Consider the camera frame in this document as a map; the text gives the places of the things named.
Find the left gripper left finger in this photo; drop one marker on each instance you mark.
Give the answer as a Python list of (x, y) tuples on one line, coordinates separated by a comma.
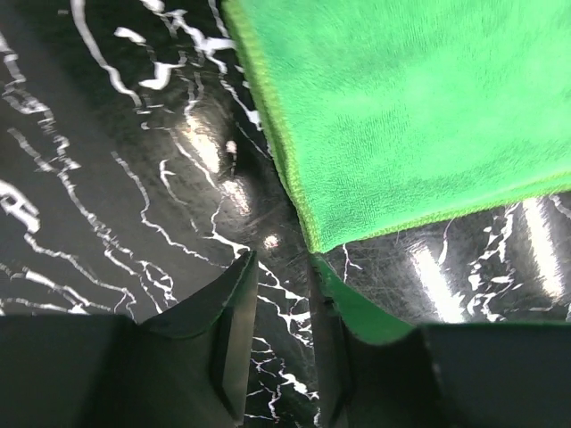
[(186, 367)]

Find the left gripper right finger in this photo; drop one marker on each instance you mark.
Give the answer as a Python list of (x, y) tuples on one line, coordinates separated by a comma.
[(375, 370)]

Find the green microfiber towel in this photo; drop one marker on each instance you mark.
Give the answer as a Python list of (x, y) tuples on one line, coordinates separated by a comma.
[(425, 146)]

